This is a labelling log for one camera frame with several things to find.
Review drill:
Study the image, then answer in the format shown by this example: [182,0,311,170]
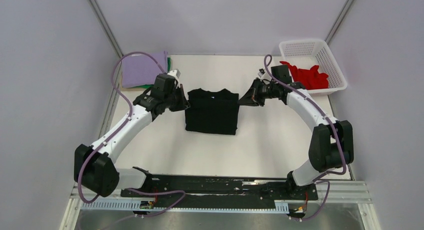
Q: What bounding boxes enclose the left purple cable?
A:
[77,51,187,219]

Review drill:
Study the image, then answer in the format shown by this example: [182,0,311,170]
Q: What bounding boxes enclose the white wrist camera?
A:
[258,69,272,81]
[168,69,181,87]

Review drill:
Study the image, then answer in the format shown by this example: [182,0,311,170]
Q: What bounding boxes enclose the white slotted cable duct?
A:
[81,200,289,213]

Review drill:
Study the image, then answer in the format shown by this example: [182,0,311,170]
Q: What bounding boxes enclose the white plastic basket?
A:
[279,39,348,96]

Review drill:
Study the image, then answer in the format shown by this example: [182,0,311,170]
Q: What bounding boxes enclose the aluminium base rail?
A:
[60,175,381,229]

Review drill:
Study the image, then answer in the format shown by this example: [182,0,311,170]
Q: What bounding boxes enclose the red t shirt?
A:
[280,61,329,90]

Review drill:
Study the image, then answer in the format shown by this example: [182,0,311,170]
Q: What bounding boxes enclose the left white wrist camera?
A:
[168,69,181,87]

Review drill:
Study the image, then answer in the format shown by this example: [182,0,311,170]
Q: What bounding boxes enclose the purple cable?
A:
[77,51,187,219]
[263,54,348,221]

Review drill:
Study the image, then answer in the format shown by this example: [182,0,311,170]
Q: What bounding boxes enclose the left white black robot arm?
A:
[74,69,189,197]

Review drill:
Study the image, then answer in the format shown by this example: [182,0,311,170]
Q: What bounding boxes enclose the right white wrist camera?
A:
[258,69,272,81]

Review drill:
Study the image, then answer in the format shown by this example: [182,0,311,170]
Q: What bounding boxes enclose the folded purple t shirt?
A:
[121,51,169,88]

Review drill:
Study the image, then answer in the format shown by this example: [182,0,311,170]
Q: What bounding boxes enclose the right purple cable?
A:
[263,54,348,221]

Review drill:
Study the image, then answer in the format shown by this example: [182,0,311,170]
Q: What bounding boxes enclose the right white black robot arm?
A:
[238,65,354,199]

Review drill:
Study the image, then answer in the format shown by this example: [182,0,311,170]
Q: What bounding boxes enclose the black t shirt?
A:
[184,88,240,135]

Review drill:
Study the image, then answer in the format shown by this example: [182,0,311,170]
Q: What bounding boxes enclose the folded green t shirt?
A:
[135,57,172,90]

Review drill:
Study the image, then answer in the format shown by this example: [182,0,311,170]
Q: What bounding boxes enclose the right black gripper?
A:
[238,78,279,107]

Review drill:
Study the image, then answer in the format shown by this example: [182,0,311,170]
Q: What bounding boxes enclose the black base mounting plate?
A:
[139,174,318,209]

